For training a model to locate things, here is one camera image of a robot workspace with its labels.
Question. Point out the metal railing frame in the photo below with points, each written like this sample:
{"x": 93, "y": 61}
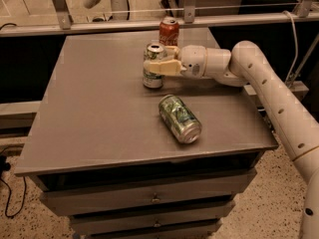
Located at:
{"x": 37, "y": 17}

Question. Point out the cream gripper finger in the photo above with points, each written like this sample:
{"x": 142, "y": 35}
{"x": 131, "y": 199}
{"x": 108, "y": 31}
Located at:
{"x": 165, "y": 68}
{"x": 171, "y": 52}

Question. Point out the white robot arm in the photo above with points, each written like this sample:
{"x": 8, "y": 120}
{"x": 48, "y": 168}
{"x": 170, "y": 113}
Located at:
{"x": 246, "y": 64}

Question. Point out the green soda can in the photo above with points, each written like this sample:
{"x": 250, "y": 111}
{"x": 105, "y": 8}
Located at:
{"x": 180, "y": 120}

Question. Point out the white green 7up can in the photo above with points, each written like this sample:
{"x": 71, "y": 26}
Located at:
{"x": 153, "y": 54}

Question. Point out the red Coca-Cola can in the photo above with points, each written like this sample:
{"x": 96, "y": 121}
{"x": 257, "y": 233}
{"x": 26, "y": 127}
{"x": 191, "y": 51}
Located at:
{"x": 168, "y": 31}

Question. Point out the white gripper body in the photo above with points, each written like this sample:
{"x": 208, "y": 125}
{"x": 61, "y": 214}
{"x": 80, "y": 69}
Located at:
{"x": 191, "y": 61}

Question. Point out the grey drawer cabinet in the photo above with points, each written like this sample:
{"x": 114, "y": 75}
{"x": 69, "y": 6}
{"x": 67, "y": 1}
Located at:
{"x": 103, "y": 157}

